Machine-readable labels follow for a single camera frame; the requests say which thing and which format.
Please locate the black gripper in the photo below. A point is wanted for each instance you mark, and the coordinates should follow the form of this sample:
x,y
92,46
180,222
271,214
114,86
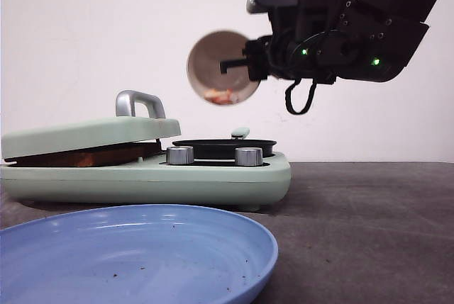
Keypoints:
x,y
291,51

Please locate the beige ceramic bowl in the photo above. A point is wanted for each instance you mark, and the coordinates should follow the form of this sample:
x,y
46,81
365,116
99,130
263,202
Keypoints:
x,y
204,69

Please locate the shrimp pieces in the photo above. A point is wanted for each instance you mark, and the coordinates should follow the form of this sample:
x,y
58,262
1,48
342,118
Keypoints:
x,y
221,97

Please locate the breakfast maker hinged lid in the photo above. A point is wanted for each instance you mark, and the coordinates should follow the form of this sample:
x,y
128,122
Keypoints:
x,y
139,117

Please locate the white bread slice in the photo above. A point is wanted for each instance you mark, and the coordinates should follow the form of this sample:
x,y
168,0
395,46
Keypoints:
x,y
113,155

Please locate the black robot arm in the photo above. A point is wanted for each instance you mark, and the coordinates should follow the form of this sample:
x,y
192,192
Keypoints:
x,y
322,40

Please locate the mint green breakfast maker base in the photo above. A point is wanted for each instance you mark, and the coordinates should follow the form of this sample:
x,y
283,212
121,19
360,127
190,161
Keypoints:
x,y
152,180

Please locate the right silver control knob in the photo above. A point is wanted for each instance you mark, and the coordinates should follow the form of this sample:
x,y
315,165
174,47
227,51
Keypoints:
x,y
248,157

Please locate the silver control knob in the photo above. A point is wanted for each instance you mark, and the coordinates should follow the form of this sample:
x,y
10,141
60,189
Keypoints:
x,y
179,155
248,157

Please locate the left silver control knob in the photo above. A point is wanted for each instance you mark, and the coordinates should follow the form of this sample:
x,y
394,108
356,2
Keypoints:
x,y
179,155

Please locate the blue plate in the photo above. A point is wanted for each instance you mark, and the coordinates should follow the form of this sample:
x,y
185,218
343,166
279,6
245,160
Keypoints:
x,y
137,254

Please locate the black frying pan green handle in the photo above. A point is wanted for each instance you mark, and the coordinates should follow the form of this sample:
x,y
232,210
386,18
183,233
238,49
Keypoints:
x,y
226,148

